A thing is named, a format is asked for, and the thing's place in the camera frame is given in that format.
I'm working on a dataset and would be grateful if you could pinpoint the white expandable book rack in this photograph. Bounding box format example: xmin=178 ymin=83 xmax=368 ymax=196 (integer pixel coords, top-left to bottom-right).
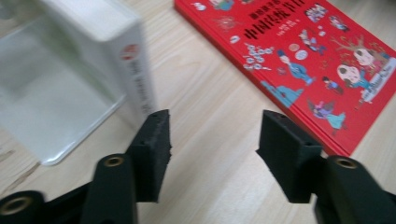
xmin=0 ymin=13 xmax=128 ymax=166

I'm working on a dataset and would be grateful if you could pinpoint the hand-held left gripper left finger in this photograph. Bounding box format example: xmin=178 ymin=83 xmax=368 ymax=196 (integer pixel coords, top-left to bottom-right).
xmin=124 ymin=108 xmax=173 ymax=203

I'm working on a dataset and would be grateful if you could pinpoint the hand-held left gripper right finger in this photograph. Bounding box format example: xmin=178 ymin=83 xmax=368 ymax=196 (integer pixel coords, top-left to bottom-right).
xmin=255 ymin=109 xmax=325 ymax=204

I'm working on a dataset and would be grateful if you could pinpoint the red picture book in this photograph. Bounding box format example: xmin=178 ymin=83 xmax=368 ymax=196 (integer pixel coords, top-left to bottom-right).
xmin=173 ymin=0 xmax=396 ymax=158

